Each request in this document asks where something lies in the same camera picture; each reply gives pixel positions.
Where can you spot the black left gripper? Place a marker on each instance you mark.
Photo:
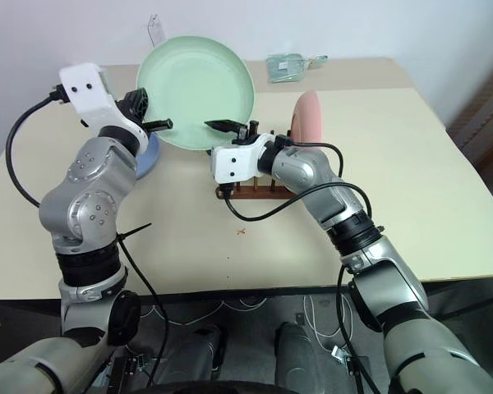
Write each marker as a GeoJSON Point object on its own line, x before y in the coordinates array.
{"type": "Point", "coordinates": [136, 104]}

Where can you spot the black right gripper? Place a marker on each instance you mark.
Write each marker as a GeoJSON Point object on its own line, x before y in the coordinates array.
{"type": "Point", "coordinates": [248, 132]}

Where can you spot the green plate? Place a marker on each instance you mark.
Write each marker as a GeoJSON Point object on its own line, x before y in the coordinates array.
{"type": "Point", "coordinates": [197, 86]}

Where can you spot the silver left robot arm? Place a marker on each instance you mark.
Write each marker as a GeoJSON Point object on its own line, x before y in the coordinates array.
{"type": "Point", "coordinates": [86, 205]}

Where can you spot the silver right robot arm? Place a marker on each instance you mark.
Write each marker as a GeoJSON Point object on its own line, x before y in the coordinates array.
{"type": "Point", "coordinates": [394, 287]}

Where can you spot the wooden dish rack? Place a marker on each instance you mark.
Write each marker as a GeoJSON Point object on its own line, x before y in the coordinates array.
{"type": "Point", "coordinates": [267, 193]}

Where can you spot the blue plate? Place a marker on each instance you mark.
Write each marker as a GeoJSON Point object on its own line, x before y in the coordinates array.
{"type": "Point", "coordinates": [150, 158]}

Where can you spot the clear glass container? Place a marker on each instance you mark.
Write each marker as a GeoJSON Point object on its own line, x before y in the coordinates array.
{"type": "Point", "coordinates": [285, 67]}

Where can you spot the pink plate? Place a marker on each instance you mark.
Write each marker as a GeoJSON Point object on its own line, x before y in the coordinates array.
{"type": "Point", "coordinates": [310, 119]}

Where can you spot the clear plastic sign holder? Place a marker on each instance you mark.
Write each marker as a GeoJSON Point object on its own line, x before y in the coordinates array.
{"type": "Point", "coordinates": [156, 30]}

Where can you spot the dark rounded robot leg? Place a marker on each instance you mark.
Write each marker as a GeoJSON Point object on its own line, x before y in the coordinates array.
{"type": "Point", "coordinates": [298, 349]}
{"type": "Point", "coordinates": [201, 349]}

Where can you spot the wooden furniture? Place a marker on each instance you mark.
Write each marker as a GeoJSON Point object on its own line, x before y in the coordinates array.
{"type": "Point", "coordinates": [487, 123]}

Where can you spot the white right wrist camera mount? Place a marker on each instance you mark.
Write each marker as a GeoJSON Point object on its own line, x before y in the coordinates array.
{"type": "Point", "coordinates": [234, 162]}

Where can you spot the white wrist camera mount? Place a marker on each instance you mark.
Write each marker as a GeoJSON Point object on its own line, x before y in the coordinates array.
{"type": "Point", "coordinates": [234, 162]}
{"type": "Point", "coordinates": [86, 102]}

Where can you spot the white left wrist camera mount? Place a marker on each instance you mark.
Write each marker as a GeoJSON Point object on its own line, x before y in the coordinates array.
{"type": "Point", "coordinates": [86, 102]}

